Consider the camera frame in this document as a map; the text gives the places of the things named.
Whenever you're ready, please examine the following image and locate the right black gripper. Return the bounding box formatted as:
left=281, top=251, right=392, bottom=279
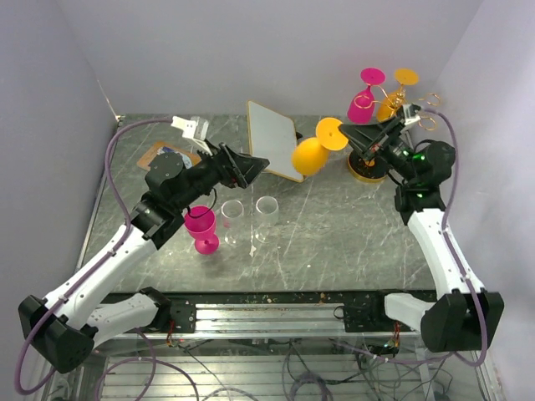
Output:
left=338, top=115, right=418, bottom=184

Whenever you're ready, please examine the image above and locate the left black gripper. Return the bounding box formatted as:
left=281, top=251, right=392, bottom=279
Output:
left=172, top=138, right=268, bottom=211

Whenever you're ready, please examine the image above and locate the pink wine glass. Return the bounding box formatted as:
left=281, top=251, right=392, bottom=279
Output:
left=184, top=206, right=219, bottom=255
left=347, top=67, right=385, bottom=124

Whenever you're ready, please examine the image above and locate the orange wine glass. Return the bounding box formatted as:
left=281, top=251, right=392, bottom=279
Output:
left=375, top=69, right=420, bottom=122
left=301, top=117, right=349, bottom=176

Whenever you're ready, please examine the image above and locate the clear wine glass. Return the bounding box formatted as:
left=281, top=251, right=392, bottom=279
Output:
left=221, top=200, right=244, bottom=246
left=255, top=195, right=279, bottom=243

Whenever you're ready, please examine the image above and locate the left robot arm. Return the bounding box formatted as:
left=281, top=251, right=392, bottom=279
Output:
left=18, top=144, right=269, bottom=373

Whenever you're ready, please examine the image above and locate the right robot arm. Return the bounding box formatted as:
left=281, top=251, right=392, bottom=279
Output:
left=338, top=117, right=504, bottom=353

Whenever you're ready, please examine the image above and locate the gold wine glass rack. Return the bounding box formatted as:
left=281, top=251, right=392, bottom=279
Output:
left=345, top=85, right=442, bottom=184

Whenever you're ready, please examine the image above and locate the white board yellow rim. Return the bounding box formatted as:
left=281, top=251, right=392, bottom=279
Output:
left=247, top=100, right=304, bottom=183

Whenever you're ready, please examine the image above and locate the orange picture card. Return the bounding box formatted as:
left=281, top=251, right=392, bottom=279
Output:
left=138, top=140, right=201, bottom=171

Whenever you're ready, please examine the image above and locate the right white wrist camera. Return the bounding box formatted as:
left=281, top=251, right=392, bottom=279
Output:
left=396, top=104, right=421, bottom=131

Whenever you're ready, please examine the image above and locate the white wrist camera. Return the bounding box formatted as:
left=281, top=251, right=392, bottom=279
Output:
left=171, top=116, right=212, bottom=155
left=396, top=104, right=421, bottom=131

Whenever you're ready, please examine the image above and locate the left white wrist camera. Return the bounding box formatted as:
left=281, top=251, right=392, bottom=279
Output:
left=171, top=116, right=212, bottom=155

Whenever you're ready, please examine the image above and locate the aluminium mounting rail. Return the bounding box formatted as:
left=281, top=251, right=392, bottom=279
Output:
left=95, top=301, right=423, bottom=339

